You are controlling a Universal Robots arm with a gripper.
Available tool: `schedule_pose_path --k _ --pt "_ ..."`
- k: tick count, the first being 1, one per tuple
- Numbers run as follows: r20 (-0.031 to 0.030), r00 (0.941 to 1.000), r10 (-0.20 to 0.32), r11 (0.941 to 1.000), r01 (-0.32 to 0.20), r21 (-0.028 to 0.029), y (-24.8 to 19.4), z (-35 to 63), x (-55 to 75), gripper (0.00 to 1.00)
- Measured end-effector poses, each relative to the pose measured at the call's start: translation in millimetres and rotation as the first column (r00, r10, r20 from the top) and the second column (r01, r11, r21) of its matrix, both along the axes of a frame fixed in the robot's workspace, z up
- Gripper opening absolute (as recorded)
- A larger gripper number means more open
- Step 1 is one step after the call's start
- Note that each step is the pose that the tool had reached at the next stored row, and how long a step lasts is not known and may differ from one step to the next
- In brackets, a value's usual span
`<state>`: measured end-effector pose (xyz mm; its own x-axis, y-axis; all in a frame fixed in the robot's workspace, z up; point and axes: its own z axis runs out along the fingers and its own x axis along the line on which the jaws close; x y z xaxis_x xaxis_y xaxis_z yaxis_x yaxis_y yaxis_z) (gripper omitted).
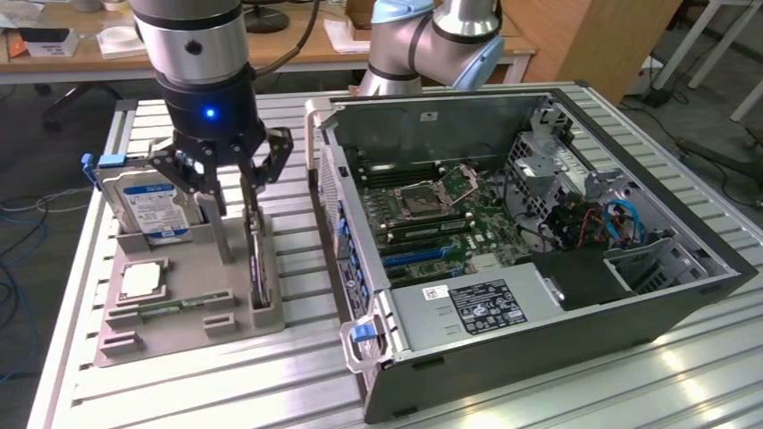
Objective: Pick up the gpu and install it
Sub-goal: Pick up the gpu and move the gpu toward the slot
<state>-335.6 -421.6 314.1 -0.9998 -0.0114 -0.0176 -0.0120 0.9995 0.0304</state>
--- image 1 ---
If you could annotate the wooden cabinet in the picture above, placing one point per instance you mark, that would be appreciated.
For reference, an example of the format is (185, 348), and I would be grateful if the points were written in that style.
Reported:
(609, 53)

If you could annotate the black RAM slot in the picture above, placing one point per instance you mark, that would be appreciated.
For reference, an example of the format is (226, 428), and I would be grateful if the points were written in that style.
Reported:
(400, 169)
(402, 180)

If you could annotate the black chair base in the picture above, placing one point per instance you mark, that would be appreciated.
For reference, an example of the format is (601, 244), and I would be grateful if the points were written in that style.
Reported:
(71, 96)

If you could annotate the green motherboard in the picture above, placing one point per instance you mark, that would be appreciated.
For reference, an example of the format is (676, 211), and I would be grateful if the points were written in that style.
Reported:
(489, 232)

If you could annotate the black round lamp base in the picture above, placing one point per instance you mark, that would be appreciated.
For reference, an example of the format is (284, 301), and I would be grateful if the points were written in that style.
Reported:
(266, 22)

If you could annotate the white box red button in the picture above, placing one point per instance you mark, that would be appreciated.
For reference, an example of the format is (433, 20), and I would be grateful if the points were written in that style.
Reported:
(650, 76)

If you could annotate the small disk bay bracket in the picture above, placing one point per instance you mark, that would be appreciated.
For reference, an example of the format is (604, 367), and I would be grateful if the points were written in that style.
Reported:
(656, 263)

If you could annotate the grey parts rack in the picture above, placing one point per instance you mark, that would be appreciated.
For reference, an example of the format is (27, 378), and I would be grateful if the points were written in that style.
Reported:
(197, 277)

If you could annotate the white paper stack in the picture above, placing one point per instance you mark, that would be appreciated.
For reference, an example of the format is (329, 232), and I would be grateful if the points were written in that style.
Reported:
(344, 38)

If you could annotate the black floor stand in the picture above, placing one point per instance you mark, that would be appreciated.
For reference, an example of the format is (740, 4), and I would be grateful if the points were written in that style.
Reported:
(721, 156)

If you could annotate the blue expansion slot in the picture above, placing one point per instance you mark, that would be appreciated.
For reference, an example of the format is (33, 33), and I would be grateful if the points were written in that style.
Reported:
(418, 258)

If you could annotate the white table frame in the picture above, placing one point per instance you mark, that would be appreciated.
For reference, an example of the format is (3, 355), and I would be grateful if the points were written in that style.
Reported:
(684, 44)

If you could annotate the silver CPU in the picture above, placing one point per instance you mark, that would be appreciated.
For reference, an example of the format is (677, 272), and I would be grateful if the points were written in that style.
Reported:
(144, 281)

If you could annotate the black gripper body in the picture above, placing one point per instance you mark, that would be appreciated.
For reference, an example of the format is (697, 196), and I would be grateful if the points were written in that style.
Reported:
(209, 116)

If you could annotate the graphics card with silver bracket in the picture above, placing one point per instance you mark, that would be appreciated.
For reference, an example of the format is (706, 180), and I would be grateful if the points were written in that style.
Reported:
(260, 268)

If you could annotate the white square tray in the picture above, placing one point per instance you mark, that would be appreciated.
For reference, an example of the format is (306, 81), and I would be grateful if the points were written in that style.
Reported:
(117, 42)

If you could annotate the green RAM stick on rack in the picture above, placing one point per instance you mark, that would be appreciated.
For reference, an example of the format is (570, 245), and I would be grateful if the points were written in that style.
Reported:
(168, 307)

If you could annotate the open socket cover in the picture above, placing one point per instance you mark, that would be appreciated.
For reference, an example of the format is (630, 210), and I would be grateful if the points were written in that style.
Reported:
(460, 183)

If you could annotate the silver chipset heatsink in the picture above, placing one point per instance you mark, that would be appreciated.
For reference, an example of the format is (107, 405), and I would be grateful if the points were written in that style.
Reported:
(489, 263)

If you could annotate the installed RAM stick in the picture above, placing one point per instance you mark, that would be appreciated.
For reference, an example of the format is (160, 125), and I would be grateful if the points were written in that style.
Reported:
(426, 228)

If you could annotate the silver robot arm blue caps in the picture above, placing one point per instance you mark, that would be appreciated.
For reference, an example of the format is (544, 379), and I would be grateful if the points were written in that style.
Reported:
(197, 44)

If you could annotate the blue case latch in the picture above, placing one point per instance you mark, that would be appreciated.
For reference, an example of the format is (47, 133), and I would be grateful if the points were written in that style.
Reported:
(362, 333)

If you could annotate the CPU socket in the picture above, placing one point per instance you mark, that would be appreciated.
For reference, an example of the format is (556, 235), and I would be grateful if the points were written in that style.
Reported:
(421, 199)

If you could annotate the hard disk in blue caddy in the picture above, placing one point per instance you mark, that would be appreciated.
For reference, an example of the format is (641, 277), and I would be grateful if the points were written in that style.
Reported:
(149, 210)

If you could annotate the brown cardboard box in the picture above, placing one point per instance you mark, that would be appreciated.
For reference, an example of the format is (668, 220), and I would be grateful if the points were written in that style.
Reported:
(358, 13)

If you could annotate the white box black top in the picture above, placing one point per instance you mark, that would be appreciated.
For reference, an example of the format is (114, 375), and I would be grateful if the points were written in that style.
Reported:
(49, 44)

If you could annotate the silver disk bay cage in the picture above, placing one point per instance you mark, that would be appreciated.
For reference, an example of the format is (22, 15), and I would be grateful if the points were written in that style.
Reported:
(537, 179)

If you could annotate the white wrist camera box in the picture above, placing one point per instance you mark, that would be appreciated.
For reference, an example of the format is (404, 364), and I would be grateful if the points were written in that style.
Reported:
(161, 146)

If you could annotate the orange box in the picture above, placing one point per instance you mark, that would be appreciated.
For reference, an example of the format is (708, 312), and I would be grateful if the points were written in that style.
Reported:
(18, 48)

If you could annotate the wooden desk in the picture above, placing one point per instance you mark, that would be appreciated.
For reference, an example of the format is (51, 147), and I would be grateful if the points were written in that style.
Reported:
(78, 64)

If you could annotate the grey cup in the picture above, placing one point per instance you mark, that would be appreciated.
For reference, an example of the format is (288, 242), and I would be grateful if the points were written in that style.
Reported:
(87, 5)

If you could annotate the open black PC case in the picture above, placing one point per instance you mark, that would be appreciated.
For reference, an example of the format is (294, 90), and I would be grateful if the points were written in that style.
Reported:
(537, 357)

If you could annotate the grey power supply unit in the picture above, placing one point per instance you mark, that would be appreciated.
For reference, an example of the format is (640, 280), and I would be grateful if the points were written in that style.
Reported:
(418, 322)

